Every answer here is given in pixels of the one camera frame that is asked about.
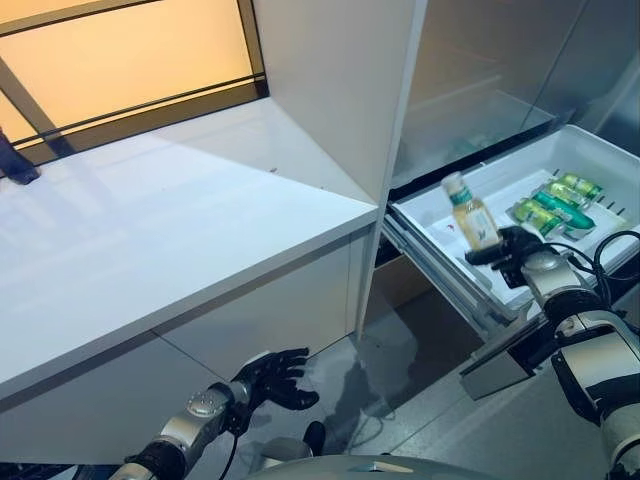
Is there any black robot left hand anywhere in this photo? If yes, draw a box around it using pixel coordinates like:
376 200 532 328
233 347 321 417

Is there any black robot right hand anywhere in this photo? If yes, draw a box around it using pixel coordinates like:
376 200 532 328
465 225 547 289

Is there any tea bottle with white cap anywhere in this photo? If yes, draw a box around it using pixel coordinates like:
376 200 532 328
440 171 503 250

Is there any white fridge drawer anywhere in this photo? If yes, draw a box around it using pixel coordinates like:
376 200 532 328
382 123 640 402

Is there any stainless steel fridge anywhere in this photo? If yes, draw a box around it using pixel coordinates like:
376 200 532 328
389 0 640 191

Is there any green bottle near left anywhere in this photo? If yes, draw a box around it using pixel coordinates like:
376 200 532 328
513 198 566 236

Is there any green bottle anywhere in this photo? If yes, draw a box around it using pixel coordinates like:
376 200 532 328
513 198 566 236
542 179 589 207
558 172 604 199

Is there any teal tube bottle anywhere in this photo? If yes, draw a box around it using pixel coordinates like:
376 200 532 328
530 191 594 240

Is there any green bottle middle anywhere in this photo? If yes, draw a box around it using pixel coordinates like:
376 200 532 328
542 179 589 207

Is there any grey black robot leg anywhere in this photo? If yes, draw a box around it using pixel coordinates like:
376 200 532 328
249 420 327 469

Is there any green bottle far right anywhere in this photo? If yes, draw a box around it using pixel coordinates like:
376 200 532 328
558 172 604 199

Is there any grey robot torso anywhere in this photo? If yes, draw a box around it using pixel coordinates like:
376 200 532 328
244 452 621 480

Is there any white counter cabinet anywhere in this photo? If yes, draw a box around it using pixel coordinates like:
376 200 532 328
0 97 382 467

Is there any tall white cabinet panel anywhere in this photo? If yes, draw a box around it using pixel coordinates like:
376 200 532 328
252 0 427 342

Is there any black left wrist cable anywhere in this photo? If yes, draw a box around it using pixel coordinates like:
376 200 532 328
219 399 242 480

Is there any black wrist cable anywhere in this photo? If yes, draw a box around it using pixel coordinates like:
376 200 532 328
219 399 242 480
567 232 640 321

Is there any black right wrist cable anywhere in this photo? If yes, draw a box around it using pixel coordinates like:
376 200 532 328
567 232 640 321

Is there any black window frame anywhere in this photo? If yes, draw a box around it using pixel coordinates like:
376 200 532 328
0 0 272 152

